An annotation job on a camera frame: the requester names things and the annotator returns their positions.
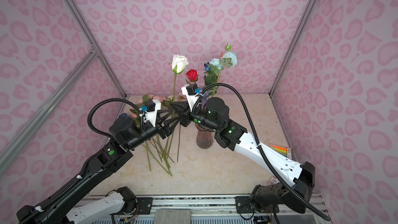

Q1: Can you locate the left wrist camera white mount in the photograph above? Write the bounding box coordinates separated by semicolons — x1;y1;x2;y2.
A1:
140;100;161;127

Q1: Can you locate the purple blue glass vase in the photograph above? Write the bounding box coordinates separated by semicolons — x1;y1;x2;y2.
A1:
199;87;209;110

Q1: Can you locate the colourful packet at wall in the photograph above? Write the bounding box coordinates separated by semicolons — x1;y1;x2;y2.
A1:
270;144;293;160

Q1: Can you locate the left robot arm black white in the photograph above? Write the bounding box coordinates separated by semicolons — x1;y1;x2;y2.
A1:
17;102;180;224

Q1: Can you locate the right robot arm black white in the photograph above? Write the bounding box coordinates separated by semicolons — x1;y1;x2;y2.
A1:
171;97;315;214

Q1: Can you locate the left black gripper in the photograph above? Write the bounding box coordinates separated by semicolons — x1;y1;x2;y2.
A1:
127;107;180;152

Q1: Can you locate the right black corrugated cable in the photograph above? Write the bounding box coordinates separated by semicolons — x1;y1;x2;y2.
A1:
191;82;331;222

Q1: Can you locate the pink carnation sprig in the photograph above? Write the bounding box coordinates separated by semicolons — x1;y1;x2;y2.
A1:
138;94;173;103

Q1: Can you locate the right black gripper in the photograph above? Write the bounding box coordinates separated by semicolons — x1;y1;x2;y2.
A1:
169;100;221;132

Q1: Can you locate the blue rose long stem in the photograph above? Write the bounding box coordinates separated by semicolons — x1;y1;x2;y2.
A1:
204;63;211;72

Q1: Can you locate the white rose long stem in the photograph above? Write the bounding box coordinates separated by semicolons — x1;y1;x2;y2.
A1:
171;55;189;102

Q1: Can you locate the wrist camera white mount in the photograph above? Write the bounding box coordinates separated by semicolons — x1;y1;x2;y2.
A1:
140;100;161;127
181;83;201;111

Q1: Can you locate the smoky pink glass vase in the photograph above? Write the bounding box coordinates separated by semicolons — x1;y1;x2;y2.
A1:
195;123;214;149

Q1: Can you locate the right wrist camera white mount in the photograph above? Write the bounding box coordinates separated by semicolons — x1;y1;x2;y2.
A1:
181;83;201;111

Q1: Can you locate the light blue flower sprig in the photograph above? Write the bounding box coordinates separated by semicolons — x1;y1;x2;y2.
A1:
204;43;237;87

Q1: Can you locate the red rose long stem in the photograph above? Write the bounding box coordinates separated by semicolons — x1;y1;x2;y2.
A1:
185;69;199;84

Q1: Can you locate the black corrugated cable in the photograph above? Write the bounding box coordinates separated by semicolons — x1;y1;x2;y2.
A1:
86;97;144;139
191;82;331;222

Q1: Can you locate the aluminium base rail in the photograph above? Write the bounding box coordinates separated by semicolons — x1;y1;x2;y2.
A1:
57;192;332;224

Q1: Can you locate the grey block on rail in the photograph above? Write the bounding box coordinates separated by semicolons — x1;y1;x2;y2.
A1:
153;208;191;224

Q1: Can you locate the left black corrugated cable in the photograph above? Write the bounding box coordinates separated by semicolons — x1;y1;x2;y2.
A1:
86;97;144;139

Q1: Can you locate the small red rose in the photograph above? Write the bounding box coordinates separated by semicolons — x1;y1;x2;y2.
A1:
177;125;181;162

